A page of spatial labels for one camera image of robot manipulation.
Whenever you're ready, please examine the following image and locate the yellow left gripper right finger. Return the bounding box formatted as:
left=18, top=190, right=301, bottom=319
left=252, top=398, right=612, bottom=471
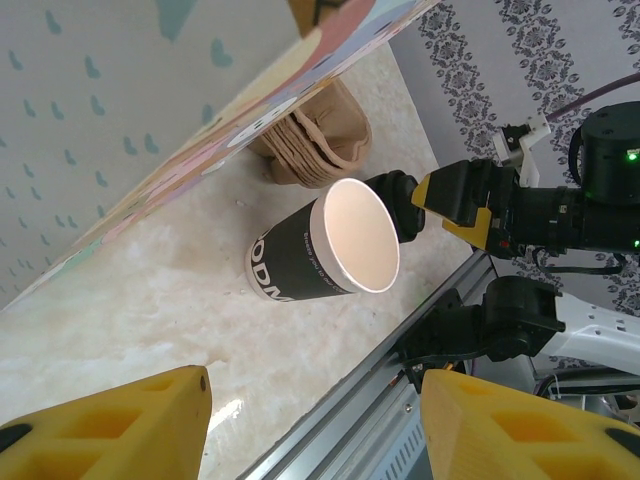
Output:
left=421, top=368, right=640, bottom=480

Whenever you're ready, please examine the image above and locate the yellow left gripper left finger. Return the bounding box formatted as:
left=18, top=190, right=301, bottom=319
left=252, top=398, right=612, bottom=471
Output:
left=0, top=364, right=212, bottom=480

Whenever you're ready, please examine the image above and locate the black printed paper coffee cup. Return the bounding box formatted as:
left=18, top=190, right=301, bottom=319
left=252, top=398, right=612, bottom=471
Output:
left=243, top=178, right=401, bottom=305

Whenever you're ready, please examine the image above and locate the patterned white paper bag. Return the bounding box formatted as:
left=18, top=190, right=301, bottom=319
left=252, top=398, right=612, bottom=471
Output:
left=0, top=0, right=444, bottom=314

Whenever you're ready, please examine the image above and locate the brown pulp cup carrier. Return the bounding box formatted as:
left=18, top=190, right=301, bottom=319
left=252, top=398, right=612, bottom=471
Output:
left=249, top=79, right=374, bottom=191

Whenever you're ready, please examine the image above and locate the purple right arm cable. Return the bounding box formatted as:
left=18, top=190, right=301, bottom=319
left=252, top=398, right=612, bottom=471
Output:
left=547, top=72, right=640, bottom=124

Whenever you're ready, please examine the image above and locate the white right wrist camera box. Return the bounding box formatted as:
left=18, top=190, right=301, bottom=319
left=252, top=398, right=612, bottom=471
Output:
left=492, top=110, right=551, bottom=189

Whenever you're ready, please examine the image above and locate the grey slotted cable duct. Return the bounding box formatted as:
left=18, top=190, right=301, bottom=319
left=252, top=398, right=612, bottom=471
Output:
left=369, top=389, right=436, bottom=480

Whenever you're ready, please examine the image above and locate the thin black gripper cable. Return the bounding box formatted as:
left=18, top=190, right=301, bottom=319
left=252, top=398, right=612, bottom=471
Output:
left=529, top=247, right=629, bottom=275

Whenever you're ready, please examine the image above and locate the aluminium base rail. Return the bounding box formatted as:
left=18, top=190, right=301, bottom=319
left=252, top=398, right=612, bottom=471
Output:
left=244, top=249, right=501, bottom=480

